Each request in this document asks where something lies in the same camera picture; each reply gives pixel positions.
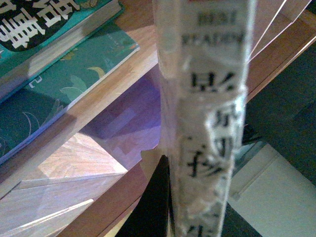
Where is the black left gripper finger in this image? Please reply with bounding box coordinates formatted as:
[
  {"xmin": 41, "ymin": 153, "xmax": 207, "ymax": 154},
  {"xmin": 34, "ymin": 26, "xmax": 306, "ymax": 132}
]
[{"xmin": 118, "ymin": 155, "xmax": 171, "ymax": 237}]

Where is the left wooden shelf unit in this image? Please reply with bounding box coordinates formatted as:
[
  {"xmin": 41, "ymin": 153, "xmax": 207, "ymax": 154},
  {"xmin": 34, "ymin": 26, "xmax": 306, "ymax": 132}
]
[{"xmin": 0, "ymin": 0, "xmax": 316, "ymax": 237}]

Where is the white box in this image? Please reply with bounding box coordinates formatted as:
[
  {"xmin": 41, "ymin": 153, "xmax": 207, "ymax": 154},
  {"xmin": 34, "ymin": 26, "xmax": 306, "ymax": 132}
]
[{"xmin": 229, "ymin": 145, "xmax": 316, "ymax": 237}]

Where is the green leaf pattern book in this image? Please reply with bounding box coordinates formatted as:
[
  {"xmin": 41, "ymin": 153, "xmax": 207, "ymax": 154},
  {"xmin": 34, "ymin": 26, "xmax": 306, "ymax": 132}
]
[{"xmin": 0, "ymin": 23, "xmax": 140, "ymax": 163}]

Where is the teal book with white lettering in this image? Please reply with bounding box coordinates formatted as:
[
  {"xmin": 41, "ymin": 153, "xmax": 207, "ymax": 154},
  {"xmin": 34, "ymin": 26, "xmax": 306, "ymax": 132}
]
[{"xmin": 0, "ymin": 0, "xmax": 124, "ymax": 100}]

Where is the clear acrylic bookend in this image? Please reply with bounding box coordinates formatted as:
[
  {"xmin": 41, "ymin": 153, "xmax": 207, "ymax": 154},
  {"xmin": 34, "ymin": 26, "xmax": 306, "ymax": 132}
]
[{"xmin": 248, "ymin": 0, "xmax": 311, "ymax": 61}]

